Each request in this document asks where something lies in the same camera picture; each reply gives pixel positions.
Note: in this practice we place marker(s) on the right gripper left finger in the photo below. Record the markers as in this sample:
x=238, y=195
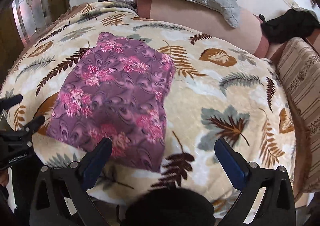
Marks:
x=61, y=197

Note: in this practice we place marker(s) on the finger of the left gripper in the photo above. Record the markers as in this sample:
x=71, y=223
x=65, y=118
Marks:
x=7, y=103
x=33, y=126

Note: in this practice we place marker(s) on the purple floral cloth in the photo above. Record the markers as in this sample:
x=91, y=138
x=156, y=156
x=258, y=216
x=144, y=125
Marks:
x=116, y=91

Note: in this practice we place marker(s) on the stained glass window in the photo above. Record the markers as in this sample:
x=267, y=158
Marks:
x=31, y=18

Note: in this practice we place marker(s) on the black round object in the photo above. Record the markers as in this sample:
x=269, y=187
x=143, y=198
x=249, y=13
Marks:
x=169, y=206

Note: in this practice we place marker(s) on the cream leaf-pattern blanket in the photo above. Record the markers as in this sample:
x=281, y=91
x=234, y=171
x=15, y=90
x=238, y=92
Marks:
x=218, y=90

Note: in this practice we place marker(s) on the striped beige pillow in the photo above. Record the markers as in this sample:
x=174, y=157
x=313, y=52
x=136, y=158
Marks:
x=298, y=70

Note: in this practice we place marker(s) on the black garment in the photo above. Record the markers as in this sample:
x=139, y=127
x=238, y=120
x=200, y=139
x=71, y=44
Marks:
x=294, y=23

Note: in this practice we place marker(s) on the pink bolster pillow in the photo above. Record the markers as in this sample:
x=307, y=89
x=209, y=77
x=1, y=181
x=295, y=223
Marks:
x=247, y=36

